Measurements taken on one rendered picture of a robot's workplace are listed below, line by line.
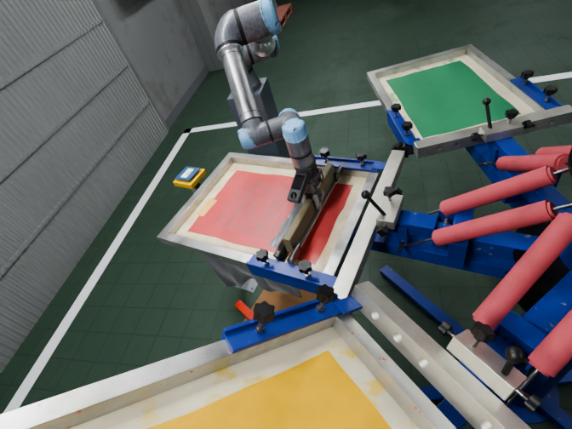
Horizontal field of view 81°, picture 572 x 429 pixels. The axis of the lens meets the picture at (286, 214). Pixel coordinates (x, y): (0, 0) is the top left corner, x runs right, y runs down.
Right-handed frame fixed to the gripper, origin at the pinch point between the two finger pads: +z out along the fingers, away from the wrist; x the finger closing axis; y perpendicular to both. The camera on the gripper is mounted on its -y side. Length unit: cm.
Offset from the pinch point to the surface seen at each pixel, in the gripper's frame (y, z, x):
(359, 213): 2.8, 1.8, -17.3
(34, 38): 86, -49, 279
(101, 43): 151, -20, 299
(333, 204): 7.9, 5.3, -4.5
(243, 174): 17.6, 5.3, 46.3
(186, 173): 12, 4, 78
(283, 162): 25.9, 1.8, 26.4
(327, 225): -2.7, 5.3, -6.2
